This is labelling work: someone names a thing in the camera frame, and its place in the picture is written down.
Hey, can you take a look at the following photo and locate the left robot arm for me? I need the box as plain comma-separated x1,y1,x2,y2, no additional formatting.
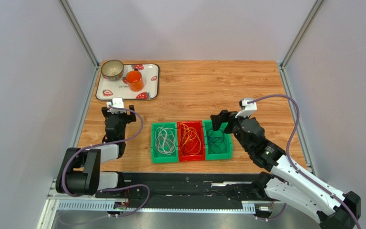
55,103,142,197

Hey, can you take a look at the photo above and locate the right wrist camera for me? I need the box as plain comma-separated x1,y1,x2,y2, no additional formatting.
235,97,257,118

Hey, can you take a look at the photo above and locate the right green plastic bin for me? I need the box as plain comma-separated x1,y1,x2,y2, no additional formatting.
203,120,233,160

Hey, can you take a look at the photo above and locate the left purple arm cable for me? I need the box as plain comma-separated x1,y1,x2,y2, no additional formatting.
61,106,150,220

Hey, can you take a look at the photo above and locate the ceramic bowl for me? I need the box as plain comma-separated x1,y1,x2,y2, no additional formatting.
101,60,124,81

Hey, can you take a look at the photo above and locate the left green plastic bin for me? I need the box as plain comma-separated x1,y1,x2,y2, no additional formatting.
151,122,179,164

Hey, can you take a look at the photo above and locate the white cable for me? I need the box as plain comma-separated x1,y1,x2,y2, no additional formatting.
154,126,177,156

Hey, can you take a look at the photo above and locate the green plastic bin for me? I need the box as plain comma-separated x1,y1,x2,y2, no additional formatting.
151,122,179,164
203,120,233,160

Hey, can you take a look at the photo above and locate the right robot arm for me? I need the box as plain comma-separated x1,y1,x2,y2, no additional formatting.
211,110,361,229

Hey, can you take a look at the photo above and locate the orange glass cup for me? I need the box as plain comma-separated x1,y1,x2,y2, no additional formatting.
125,70,144,92

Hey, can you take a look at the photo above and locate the aluminium frame rail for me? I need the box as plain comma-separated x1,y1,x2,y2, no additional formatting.
46,184,283,219

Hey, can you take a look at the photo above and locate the orange cable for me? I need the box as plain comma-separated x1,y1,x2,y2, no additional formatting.
180,125,203,157

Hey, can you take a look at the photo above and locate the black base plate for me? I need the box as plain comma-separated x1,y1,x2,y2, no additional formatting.
94,177,284,204

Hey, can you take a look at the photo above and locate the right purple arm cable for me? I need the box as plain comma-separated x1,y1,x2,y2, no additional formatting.
248,94,363,229

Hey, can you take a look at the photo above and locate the white strawberry tray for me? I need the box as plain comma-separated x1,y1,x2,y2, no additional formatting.
96,63,160,101

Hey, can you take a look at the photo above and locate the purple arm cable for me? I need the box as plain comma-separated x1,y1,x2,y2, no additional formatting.
61,106,150,220
248,94,363,229

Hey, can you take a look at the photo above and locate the red plastic bin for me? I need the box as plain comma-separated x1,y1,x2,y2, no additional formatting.
177,121,205,162

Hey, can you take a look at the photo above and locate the yellow cable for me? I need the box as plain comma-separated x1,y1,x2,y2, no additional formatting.
180,122,204,156

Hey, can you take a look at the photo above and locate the blue cable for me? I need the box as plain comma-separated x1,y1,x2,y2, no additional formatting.
204,125,230,155

